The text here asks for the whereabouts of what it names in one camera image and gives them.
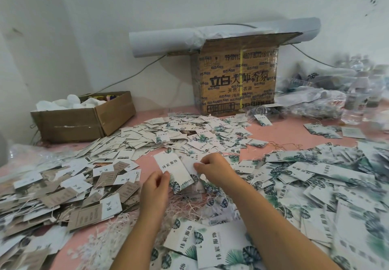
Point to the person's left hand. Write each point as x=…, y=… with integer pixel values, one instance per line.
x=155, y=197

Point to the person's right hand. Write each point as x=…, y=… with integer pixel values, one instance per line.
x=216, y=169

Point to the single white leaf print tag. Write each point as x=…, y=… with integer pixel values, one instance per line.
x=174, y=169

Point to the heap of small tags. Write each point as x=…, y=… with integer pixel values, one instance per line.
x=167, y=133

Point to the pile of brown white tags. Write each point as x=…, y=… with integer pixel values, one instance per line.
x=45, y=203

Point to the pile of green leaf tags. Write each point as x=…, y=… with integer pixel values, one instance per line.
x=322, y=197

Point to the person's left forearm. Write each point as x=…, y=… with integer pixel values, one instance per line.
x=134, y=251

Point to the person's right forearm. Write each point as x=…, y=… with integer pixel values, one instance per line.
x=282, y=233

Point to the large printed cardboard box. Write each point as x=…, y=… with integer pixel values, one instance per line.
x=237, y=78

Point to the small open cardboard box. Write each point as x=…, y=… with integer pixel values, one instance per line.
x=82, y=118

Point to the white crumpled material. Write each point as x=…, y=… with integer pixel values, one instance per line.
x=68, y=103

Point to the clear plastic bag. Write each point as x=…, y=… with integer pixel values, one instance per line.
x=27, y=156

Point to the white roll in plastic wrap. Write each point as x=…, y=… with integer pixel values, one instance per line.
x=167, y=40

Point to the heap of clear plastic bags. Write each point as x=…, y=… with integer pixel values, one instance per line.
x=334, y=93

